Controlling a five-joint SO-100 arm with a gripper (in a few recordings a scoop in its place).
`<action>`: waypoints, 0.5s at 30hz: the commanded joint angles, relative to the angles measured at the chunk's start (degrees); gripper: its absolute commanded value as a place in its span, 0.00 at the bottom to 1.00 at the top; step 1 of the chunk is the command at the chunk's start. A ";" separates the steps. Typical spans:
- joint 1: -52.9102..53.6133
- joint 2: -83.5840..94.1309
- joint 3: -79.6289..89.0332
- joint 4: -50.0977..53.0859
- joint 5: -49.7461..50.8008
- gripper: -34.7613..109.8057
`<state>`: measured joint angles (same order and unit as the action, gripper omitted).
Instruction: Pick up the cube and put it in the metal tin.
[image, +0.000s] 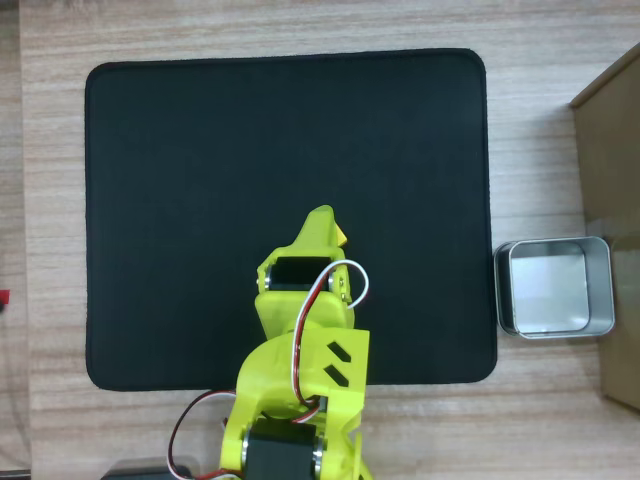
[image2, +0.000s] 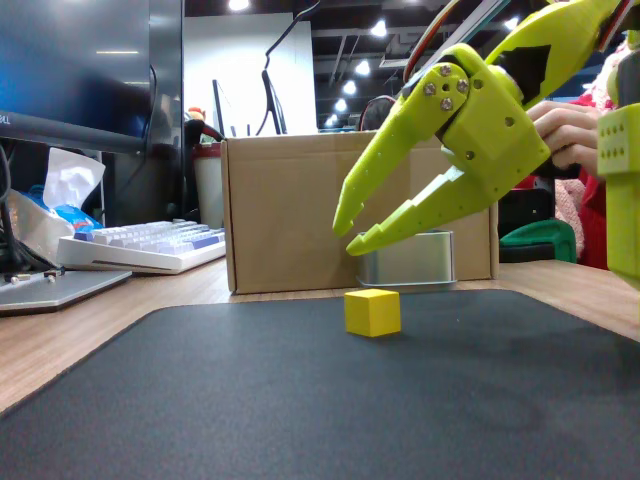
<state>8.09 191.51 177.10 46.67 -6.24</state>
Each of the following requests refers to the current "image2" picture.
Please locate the white bin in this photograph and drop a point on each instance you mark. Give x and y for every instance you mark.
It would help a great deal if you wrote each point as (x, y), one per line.
(209, 185)

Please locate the black mat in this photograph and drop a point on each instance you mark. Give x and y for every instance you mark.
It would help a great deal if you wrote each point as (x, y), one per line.
(300, 400)

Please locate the dark office chair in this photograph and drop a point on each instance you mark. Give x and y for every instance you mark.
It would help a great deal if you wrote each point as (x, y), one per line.
(377, 115)

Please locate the brown cardboard box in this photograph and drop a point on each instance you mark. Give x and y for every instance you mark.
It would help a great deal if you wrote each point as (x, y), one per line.
(285, 210)

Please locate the green clamp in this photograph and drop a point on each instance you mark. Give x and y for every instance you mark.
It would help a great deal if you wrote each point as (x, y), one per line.
(540, 242)

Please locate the person's hand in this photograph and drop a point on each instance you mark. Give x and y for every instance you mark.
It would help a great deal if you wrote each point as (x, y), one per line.
(565, 135)

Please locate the black computer monitor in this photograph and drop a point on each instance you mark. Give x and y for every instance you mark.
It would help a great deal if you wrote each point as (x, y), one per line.
(75, 65)

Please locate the black curved stand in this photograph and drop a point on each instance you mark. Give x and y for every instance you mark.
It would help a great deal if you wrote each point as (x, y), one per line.
(272, 95)

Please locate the lime green robot arm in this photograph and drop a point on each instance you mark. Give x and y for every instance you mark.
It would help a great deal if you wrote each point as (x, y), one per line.
(565, 25)

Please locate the dark plush figure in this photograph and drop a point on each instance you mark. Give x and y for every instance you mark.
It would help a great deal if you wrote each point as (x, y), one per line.
(197, 127)

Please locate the lime green gripper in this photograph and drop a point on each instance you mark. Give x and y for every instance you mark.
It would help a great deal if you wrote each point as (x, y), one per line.
(492, 142)

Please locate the white blue keyboard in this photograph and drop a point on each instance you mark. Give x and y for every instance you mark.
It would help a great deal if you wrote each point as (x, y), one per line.
(145, 245)

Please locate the yellow cube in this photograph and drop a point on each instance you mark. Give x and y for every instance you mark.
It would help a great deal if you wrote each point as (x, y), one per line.
(372, 312)

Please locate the black box behind clamp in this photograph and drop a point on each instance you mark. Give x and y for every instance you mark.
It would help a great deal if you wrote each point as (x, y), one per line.
(525, 205)

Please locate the tissue pack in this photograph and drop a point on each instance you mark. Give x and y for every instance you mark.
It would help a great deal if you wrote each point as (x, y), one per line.
(65, 190)

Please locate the square metal tin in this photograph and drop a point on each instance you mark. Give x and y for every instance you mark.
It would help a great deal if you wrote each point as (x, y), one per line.
(415, 260)

